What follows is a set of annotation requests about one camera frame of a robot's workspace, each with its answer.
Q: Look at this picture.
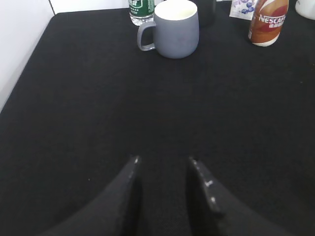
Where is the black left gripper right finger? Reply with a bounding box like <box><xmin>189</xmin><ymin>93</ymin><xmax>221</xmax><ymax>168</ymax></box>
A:
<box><xmin>188</xmin><ymin>157</ymin><xmax>290</xmax><ymax>236</ymax></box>

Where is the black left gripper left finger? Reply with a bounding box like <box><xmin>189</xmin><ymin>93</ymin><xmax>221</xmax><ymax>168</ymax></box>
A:
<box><xmin>42</xmin><ymin>156</ymin><xmax>141</xmax><ymax>236</ymax></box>

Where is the grey ceramic mug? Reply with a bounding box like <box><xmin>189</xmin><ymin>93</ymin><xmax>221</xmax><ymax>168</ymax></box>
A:
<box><xmin>137</xmin><ymin>0</ymin><xmax>199</xmax><ymax>59</ymax></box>

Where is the black ceramic mug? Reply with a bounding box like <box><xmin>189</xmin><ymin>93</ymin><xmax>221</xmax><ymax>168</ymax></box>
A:
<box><xmin>192</xmin><ymin>0</ymin><xmax>216</xmax><ymax>28</ymax></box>

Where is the Nescafe coffee bottle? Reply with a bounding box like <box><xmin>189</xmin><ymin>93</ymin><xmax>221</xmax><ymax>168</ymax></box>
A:
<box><xmin>248</xmin><ymin>0</ymin><xmax>289</xmax><ymax>47</ymax></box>

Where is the green label water bottle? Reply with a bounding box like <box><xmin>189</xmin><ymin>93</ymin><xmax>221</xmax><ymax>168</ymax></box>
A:
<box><xmin>128</xmin><ymin>0</ymin><xmax>155</xmax><ymax>26</ymax></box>

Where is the white ceramic mug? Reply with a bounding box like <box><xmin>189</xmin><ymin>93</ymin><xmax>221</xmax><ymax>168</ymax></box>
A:
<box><xmin>295</xmin><ymin>0</ymin><xmax>315</xmax><ymax>20</ymax></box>

